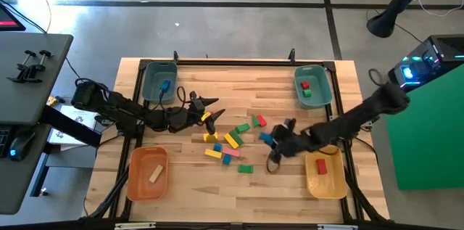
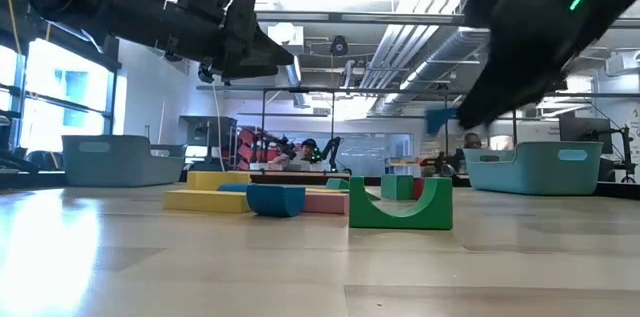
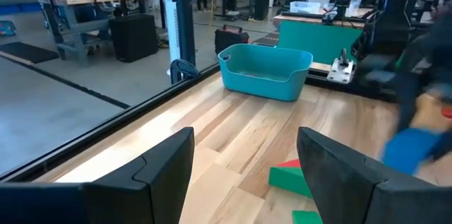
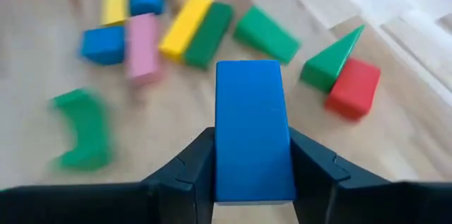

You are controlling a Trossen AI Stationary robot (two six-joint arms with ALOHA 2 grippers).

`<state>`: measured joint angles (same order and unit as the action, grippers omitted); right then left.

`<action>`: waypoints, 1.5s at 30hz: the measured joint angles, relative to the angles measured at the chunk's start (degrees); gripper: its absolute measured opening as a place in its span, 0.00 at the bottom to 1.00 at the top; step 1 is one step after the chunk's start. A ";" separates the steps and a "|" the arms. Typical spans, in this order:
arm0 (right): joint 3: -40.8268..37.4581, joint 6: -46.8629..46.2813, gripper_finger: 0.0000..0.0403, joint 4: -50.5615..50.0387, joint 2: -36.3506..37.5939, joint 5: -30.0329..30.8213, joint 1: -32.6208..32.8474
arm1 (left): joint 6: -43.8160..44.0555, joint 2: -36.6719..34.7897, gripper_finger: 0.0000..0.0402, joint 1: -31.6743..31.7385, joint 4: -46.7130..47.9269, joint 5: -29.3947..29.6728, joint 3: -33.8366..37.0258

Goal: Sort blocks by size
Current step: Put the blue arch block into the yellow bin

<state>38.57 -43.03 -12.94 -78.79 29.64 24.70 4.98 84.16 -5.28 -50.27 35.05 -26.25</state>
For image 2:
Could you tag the grey plastic bin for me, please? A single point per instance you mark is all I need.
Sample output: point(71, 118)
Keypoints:
point(115, 164)

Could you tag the small green block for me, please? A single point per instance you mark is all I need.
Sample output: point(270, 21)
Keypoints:
point(397, 187)

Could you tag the background black gantry frame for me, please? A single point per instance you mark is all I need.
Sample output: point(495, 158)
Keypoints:
point(263, 127)

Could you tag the red wedge block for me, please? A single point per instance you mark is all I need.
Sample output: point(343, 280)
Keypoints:
point(419, 189)

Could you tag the long yellow block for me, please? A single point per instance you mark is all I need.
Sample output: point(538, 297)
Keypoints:
point(325, 190)
point(205, 202)

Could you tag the black equipment cabinet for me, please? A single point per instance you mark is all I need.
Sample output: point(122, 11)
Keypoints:
point(207, 129)

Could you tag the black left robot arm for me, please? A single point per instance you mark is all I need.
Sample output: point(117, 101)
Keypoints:
point(125, 12)

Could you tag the black aluminium table frame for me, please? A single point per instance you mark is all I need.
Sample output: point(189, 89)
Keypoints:
point(30, 180)

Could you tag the black computer monitor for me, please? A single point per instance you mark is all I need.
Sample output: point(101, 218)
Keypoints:
point(585, 132)

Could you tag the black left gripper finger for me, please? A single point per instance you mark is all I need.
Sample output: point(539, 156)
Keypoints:
point(250, 72)
point(270, 52)

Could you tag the green arch block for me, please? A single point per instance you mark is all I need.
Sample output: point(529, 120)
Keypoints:
point(357, 207)

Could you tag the round black ceiling fixture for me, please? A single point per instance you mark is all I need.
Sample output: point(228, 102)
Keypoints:
point(339, 46)

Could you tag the teal plastic bin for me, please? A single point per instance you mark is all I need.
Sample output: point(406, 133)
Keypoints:
point(535, 172)

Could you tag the blue half-cylinder block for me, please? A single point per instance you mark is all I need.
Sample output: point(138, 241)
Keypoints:
point(275, 202)

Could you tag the stack of red bins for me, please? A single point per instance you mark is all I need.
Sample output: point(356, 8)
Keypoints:
point(246, 147)

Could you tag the small blue cube block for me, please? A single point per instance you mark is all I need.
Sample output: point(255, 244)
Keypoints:
point(232, 187)

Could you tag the yellow arch block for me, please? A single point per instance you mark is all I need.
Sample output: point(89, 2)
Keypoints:
point(220, 180)

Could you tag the background black robot arm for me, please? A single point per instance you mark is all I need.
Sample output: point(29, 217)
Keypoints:
point(272, 144)
point(332, 149)

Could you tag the person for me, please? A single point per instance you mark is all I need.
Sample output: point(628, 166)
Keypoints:
point(306, 152)
point(472, 140)

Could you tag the long pink block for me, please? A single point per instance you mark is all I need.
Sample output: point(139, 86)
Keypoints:
point(325, 203)

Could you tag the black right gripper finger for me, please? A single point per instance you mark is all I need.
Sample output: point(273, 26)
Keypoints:
point(490, 102)

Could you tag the silver ventilation duct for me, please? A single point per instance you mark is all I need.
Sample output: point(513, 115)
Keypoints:
point(440, 57)

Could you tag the green rectangular block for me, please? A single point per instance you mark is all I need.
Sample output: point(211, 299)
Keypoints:
point(337, 183)

